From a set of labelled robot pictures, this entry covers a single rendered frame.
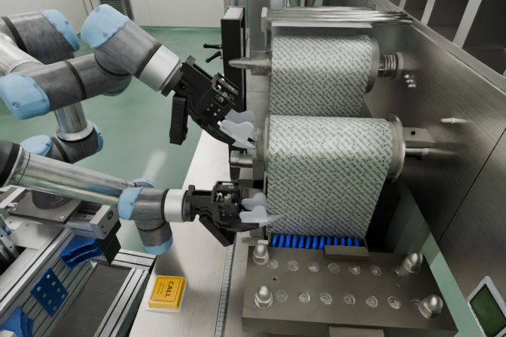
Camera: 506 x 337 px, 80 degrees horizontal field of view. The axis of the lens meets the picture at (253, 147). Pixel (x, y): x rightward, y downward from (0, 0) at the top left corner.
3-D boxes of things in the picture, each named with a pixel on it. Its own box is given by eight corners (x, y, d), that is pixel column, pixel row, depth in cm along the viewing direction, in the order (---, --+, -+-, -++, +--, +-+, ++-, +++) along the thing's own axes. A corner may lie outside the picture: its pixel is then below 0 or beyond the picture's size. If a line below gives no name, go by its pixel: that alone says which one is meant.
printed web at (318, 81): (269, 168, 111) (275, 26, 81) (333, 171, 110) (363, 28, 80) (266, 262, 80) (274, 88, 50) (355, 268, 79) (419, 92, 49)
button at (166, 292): (158, 280, 77) (156, 274, 75) (185, 281, 76) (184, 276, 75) (149, 308, 71) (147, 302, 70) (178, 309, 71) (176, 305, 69)
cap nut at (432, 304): (416, 300, 60) (423, 288, 57) (434, 301, 59) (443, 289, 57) (422, 320, 57) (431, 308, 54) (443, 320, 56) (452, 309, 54)
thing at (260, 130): (258, 126, 68) (257, 126, 61) (267, 126, 68) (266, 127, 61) (257, 159, 69) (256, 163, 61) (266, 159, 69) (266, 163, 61)
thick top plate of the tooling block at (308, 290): (248, 260, 73) (248, 244, 70) (416, 269, 71) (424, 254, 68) (242, 331, 61) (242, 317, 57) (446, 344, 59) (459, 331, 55)
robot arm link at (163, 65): (132, 86, 52) (149, 68, 59) (156, 101, 54) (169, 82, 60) (153, 53, 49) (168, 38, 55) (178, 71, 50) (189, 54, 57)
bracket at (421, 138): (395, 132, 64) (397, 125, 63) (423, 134, 64) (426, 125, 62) (403, 147, 60) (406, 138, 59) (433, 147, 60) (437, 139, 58)
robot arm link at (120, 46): (102, 22, 55) (109, -10, 48) (153, 60, 59) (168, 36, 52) (74, 49, 51) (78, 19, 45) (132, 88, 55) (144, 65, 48)
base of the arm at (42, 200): (23, 206, 108) (10, 186, 102) (53, 178, 120) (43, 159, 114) (60, 212, 105) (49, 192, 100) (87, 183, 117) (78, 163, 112)
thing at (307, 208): (265, 234, 74) (267, 177, 63) (362, 239, 72) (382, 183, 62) (265, 235, 73) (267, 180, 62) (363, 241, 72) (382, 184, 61)
